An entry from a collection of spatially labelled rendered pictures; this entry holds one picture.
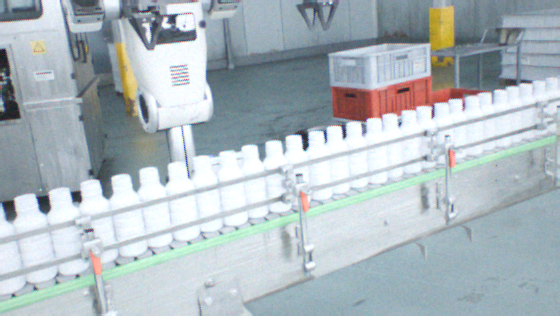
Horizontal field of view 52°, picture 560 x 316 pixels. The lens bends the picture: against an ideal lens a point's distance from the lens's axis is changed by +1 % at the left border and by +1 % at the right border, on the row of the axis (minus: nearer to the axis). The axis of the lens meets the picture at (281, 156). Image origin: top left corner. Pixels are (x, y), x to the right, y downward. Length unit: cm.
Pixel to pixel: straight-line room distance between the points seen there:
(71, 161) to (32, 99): 57
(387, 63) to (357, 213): 243
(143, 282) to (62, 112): 372
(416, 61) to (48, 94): 282
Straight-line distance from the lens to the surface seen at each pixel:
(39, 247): 117
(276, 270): 134
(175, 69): 180
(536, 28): 858
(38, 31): 482
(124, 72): 891
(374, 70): 369
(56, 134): 490
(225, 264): 127
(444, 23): 1145
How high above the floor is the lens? 147
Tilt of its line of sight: 15 degrees down
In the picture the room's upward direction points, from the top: 5 degrees counter-clockwise
